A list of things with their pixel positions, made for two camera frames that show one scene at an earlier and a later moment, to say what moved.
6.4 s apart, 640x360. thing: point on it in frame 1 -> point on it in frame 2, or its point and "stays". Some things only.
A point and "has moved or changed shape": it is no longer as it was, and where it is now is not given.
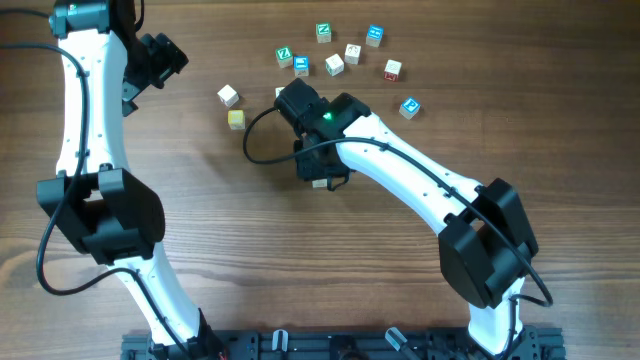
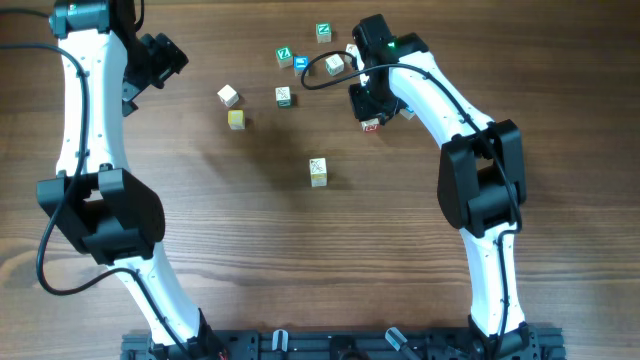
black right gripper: (307, 173) -> (363, 112)
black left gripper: (171, 60) stays
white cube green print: (334, 65) stays
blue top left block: (301, 66) stays
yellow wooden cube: (236, 119) stays
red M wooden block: (392, 70) has moved or changed shape
